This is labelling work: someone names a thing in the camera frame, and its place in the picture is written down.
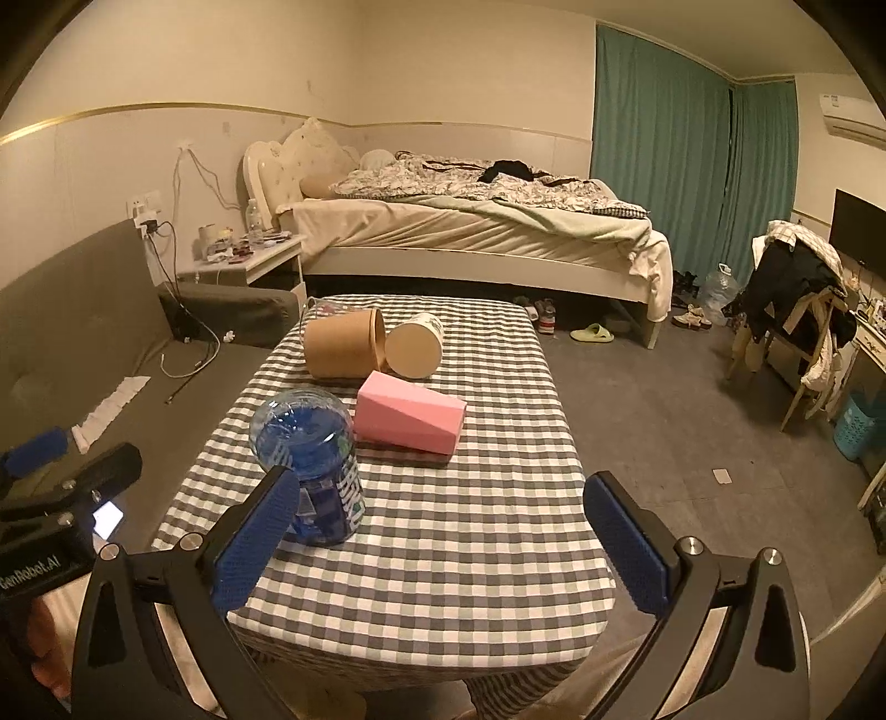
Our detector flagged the black television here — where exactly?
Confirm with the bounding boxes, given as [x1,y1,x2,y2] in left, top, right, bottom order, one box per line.
[829,188,886,269]

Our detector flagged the blue plastic bottle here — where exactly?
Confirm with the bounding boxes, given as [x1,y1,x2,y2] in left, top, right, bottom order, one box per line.
[249,388,365,548]

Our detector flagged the person's left forearm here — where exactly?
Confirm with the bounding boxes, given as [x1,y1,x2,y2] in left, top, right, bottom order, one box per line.
[26,601,74,703]

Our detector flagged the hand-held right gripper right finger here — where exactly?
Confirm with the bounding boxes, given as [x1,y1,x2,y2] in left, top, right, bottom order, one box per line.
[583,471,812,720]

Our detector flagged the black jacket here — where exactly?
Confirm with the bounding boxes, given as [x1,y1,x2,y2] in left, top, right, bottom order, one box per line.
[737,239,859,348]

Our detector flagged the wide green curtain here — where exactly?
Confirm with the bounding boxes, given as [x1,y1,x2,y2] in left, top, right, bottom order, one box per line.
[590,24,736,309]

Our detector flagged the white charging cable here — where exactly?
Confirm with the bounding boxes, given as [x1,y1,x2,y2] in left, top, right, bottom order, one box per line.
[161,339,223,379]

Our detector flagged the cream tufted headboard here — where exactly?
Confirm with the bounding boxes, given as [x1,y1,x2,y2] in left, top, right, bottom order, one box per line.
[242,140,295,217]

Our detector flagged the black garment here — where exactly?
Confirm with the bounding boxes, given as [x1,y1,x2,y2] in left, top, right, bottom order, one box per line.
[480,160,555,185]

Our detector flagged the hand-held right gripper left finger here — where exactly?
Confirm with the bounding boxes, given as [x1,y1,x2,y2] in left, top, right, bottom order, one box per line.
[71,466,302,720]

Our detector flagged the cream pillow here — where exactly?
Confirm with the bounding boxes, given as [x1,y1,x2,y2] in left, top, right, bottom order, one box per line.
[280,116,361,199]

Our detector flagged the brown paper cup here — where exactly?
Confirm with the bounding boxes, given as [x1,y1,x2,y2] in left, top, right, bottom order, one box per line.
[305,308,389,380]

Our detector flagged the plaid cloth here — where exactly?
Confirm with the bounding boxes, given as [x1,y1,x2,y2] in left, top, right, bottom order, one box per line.
[765,220,847,278]

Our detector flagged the pink box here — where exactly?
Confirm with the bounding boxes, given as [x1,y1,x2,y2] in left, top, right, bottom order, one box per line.
[355,370,467,456]

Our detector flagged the large water jug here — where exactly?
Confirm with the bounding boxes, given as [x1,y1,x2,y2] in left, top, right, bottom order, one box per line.
[696,263,736,314]

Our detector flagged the clear plastic cup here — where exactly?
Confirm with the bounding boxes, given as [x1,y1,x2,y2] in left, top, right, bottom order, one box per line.
[301,296,362,326]

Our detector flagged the blue laundry basket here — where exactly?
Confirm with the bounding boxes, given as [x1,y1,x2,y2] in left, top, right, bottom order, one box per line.
[832,391,886,462]

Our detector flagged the wall socket with plugs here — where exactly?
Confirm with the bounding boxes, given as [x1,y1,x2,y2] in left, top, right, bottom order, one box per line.
[126,194,164,238]

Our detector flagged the white wall cable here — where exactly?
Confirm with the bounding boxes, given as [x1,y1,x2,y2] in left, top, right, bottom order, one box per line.
[172,140,245,210]

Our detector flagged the narrow green curtain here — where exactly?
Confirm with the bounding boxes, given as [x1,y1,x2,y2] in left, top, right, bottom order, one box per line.
[725,79,801,281]

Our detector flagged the floral quilt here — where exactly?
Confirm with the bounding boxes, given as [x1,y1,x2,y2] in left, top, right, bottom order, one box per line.
[328,153,653,223]

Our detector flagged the table with checkered cloth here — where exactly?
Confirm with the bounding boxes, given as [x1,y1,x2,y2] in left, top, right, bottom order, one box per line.
[151,294,619,693]

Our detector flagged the white bed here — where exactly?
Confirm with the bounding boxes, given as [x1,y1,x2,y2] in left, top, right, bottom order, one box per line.
[242,117,674,351]

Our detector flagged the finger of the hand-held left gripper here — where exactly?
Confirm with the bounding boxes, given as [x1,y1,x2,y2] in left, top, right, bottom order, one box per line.
[0,427,71,480]
[64,443,143,510]

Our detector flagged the white folded tissue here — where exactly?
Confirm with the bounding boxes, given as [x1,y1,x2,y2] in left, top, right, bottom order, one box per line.
[73,376,152,454]

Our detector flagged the wooden chair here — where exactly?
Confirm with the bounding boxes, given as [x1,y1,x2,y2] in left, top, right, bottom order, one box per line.
[725,277,859,434]

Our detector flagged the white paper cup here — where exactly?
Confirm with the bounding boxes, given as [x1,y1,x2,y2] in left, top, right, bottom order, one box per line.
[385,313,444,379]

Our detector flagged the grey sofa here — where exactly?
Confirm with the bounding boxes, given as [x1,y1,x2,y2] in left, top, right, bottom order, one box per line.
[0,220,300,548]

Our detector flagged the white shoes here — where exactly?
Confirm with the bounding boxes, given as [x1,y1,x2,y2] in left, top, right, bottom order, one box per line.
[673,303,725,331]

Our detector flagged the white air conditioner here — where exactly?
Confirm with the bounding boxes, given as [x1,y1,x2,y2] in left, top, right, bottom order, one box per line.
[818,93,886,148]

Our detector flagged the grey sneakers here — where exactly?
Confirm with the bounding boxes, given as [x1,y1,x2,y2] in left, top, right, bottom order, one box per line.
[516,297,559,337]

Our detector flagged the white dresser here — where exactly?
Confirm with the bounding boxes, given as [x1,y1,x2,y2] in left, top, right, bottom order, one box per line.
[854,305,886,390]

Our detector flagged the white nightstand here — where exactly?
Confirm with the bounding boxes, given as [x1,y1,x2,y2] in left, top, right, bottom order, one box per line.
[178,232,309,307]

